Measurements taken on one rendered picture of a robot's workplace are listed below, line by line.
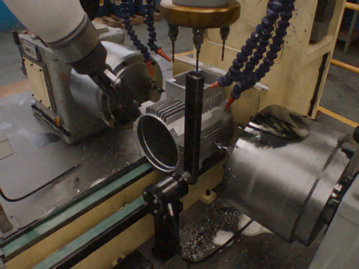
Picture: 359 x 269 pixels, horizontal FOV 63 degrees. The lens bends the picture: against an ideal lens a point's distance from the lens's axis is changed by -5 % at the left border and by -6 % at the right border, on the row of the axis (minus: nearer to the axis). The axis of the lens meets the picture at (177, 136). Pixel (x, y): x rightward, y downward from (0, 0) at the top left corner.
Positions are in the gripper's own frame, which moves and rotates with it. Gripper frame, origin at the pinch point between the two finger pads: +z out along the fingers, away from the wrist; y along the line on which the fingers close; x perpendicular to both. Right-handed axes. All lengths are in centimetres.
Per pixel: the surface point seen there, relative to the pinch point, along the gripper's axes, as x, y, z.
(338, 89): -213, 28, 249
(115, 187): 16.5, -2.4, 11.8
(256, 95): -21.5, -19.9, 9.3
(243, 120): -17.3, -17.6, 16.6
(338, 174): -8.2, -46.4, 0.8
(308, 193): -2.8, -43.7, 0.9
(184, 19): -18.2, -9.0, -13.9
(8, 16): -82, 538, 145
